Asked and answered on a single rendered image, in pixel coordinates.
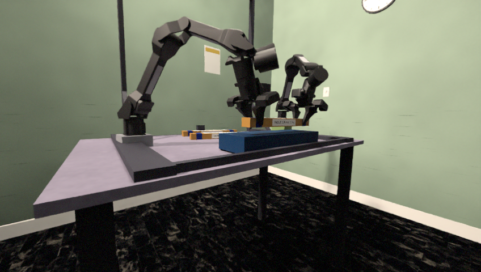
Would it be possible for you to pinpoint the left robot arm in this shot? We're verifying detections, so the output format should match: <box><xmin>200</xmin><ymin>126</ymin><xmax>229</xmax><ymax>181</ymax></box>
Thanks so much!
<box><xmin>276</xmin><ymin>54</ymin><xmax>328</xmax><ymax>118</ymax></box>

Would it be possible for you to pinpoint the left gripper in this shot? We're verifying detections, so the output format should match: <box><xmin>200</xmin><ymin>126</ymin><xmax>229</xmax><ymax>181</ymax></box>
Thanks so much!
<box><xmin>282</xmin><ymin>88</ymin><xmax>328</xmax><ymax>125</ymax></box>

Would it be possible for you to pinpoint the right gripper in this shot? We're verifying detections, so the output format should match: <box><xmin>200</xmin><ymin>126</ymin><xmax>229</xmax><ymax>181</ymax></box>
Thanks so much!
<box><xmin>227</xmin><ymin>75</ymin><xmax>280</xmax><ymax>126</ymax></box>

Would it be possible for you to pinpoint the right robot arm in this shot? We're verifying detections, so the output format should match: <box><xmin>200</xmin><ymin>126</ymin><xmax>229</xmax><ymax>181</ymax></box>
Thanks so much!
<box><xmin>117</xmin><ymin>16</ymin><xmax>279</xmax><ymax>136</ymax></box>

